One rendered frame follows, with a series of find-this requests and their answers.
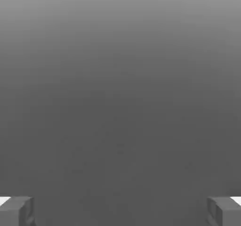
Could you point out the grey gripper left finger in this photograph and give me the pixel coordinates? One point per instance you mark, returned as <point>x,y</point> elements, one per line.
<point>15,211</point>

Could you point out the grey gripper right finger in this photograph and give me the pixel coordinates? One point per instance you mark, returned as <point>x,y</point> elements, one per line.
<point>225,211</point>

